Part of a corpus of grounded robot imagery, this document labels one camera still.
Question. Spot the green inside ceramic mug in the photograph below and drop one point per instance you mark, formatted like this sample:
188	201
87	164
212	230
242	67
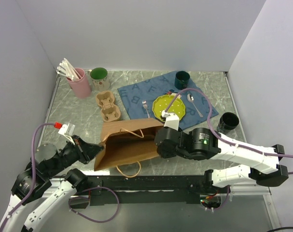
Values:
100	79

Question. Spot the cardboard cup carrier tray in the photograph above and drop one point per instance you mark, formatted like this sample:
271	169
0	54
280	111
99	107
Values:
109	110

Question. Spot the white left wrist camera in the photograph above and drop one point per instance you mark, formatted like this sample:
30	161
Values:
65	130

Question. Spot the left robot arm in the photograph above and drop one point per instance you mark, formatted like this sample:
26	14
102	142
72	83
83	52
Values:
24	212

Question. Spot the blue letter print cloth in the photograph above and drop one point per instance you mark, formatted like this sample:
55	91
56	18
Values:
154	92

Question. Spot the silver fork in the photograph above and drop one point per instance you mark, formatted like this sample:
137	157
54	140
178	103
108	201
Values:
145	106

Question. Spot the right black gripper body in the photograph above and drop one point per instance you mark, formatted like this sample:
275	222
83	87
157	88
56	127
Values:
165	153

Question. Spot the small santa figurine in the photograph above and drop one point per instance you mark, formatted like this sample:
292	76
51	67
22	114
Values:
172	92

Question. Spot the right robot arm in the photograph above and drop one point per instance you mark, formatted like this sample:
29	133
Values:
253	163

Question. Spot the brown paper bag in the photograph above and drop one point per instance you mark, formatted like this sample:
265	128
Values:
127	142

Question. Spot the pink straw holder cup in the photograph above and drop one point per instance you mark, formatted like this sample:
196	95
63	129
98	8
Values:
80	88

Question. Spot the silver spoon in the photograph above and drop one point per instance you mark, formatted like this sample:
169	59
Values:
190	98

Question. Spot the dark teal mug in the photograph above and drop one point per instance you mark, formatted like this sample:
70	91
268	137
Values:
181	80

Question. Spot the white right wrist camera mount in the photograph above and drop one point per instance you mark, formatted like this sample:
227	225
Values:
171	120

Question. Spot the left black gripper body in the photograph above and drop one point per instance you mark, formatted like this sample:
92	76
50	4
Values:
73	152

